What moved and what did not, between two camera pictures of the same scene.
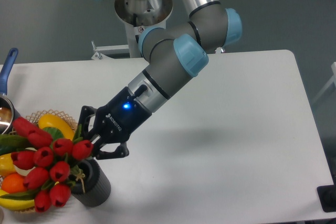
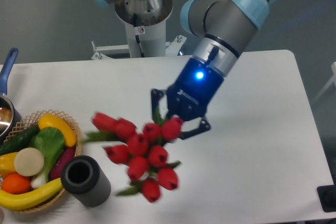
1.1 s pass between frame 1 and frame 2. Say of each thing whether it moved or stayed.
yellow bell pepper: stayed
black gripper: moved
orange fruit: stayed
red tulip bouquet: moved
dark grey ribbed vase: stayed
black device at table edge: stayed
